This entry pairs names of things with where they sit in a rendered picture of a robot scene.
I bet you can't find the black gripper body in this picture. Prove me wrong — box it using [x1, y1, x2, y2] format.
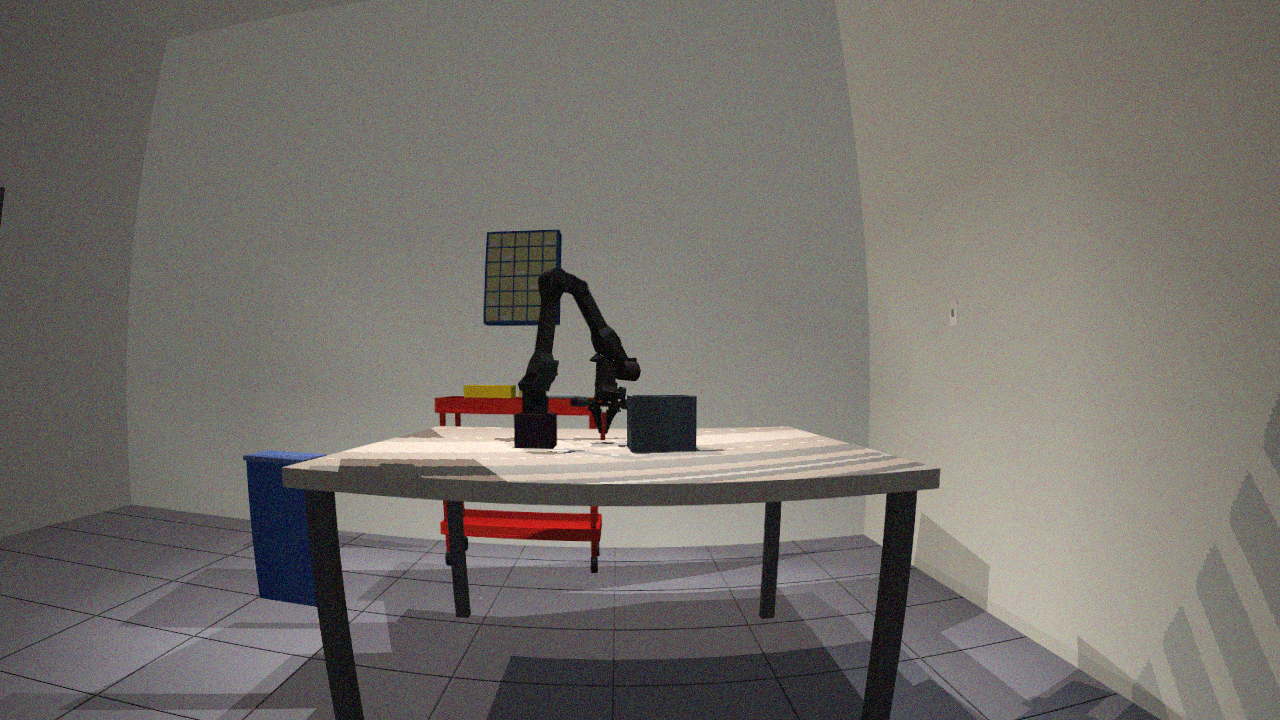
[571, 378, 627, 410]

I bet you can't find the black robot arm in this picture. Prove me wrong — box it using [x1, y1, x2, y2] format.
[518, 266, 641, 414]

